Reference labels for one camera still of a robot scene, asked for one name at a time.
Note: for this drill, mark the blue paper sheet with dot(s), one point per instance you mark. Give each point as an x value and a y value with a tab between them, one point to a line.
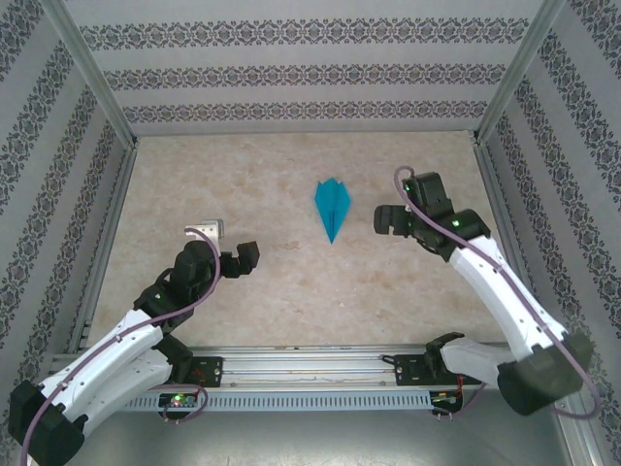
332	204

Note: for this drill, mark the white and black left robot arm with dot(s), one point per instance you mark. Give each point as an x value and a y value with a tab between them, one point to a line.
97	383

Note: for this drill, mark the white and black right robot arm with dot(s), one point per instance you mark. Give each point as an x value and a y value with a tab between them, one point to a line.
485	291

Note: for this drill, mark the left controller board with LED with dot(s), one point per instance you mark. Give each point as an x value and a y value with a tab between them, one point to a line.
177	400

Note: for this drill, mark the right controller board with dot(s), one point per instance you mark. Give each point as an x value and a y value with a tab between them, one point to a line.
444	399

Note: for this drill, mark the grey metal panel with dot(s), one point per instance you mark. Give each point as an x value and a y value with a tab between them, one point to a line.
310	442

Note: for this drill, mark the aluminium table side rail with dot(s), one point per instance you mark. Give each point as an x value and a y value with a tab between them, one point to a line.
504	218
109	228

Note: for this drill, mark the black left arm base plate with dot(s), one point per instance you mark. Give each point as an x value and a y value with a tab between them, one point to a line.
211	371

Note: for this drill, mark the aluminium mounting rail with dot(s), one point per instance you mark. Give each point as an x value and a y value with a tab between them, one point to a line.
305	369

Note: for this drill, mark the aluminium frame post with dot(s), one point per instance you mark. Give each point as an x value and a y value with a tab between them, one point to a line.
92	73
518	73

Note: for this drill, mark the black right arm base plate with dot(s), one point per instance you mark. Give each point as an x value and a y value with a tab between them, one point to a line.
407	371

